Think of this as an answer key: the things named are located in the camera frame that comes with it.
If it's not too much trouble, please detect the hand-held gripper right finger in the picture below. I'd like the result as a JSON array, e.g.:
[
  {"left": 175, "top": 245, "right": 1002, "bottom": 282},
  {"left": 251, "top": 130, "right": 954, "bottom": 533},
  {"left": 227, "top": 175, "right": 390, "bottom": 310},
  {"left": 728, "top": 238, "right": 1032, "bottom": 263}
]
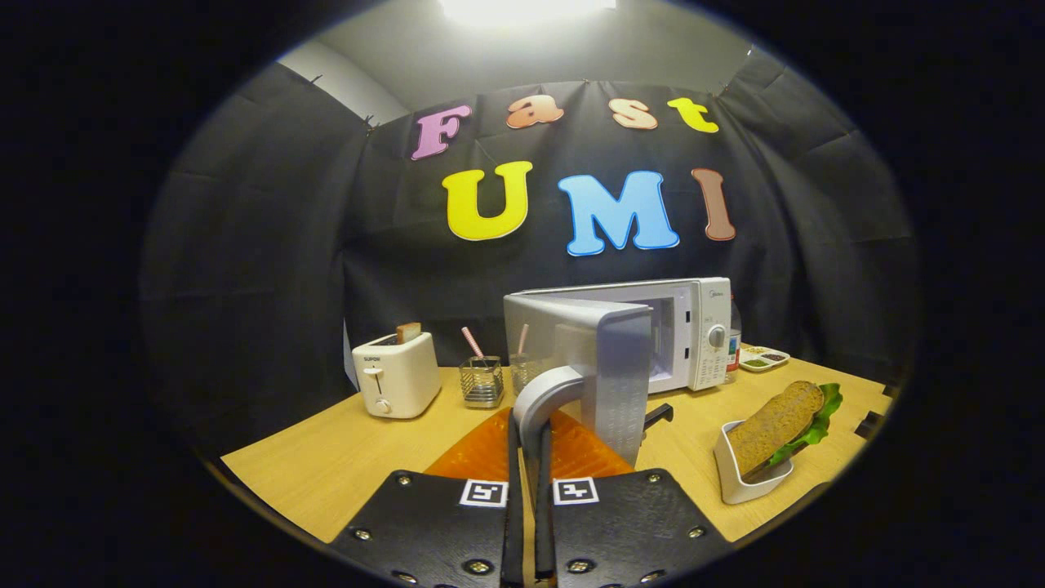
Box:
[{"left": 535, "top": 408, "right": 732, "bottom": 588}]

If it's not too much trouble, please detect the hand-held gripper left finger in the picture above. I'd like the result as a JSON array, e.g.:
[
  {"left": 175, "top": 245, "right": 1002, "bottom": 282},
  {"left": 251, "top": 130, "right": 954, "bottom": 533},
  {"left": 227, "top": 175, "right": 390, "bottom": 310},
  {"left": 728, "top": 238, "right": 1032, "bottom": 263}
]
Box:
[{"left": 331, "top": 407, "right": 525, "bottom": 588}]

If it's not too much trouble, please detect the white microwave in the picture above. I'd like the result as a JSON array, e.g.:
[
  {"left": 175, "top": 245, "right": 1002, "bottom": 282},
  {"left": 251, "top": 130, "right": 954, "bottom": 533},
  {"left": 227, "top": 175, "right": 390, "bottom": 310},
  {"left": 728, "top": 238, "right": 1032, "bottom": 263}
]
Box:
[{"left": 504, "top": 277, "right": 733, "bottom": 483}]

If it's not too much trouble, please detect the brown bread lettuce sandwich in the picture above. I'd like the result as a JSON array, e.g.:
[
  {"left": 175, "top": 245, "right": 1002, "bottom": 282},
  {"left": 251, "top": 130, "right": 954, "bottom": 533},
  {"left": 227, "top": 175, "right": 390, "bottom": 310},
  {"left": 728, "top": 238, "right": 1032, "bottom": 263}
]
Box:
[{"left": 727, "top": 381, "right": 843, "bottom": 479}]

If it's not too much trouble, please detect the square glass holder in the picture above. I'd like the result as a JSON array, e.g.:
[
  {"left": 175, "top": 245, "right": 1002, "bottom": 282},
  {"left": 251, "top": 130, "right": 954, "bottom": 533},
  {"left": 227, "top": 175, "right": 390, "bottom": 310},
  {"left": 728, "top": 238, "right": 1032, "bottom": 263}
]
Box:
[{"left": 459, "top": 356, "right": 505, "bottom": 409}]

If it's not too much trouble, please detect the round clear glass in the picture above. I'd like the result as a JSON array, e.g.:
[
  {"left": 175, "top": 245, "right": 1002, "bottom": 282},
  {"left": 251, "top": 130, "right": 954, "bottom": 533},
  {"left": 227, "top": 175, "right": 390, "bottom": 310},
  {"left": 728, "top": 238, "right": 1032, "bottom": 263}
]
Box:
[{"left": 509, "top": 353, "right": 546, "bottom": 397}]

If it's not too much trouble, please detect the white toaster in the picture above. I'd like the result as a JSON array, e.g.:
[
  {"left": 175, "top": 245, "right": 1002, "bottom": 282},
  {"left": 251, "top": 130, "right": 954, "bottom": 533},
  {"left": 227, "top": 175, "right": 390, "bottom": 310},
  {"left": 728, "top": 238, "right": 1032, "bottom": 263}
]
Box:
[{"left": 351, "top": 331, "right": 442, "bottom": 420}]

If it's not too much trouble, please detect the white ceramic dish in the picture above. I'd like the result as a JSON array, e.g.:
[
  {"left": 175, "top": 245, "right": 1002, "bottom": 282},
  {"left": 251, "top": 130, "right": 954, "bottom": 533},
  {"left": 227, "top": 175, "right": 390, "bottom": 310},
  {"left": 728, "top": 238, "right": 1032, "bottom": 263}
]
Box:
[{"left": 714, "top": 421, "right": 794, "bottom": 505}]

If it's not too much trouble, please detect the clear plastic bottle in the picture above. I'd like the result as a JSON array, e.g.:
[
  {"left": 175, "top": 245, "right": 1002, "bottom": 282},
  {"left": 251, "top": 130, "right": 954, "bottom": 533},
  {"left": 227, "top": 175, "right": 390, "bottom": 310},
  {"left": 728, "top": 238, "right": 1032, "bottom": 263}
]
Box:
[{"left": 725, "top": 296, "right": 743, "bottom": 385}]

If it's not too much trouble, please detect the white divided bean tray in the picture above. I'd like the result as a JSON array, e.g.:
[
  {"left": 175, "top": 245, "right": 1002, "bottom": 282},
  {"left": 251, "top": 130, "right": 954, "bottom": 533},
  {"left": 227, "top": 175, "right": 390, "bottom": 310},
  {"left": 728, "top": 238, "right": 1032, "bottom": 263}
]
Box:
[{"left": 737, "top": 345, "right": 790, "bottom": 373}]

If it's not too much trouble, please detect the large ceiling light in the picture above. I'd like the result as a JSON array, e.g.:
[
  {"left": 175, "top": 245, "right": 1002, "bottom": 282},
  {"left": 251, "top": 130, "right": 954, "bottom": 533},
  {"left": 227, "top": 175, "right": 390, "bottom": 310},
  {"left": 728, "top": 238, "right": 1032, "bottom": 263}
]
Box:
[{"left": 441, "top": 0, "right": 617, "bottom": 25}]

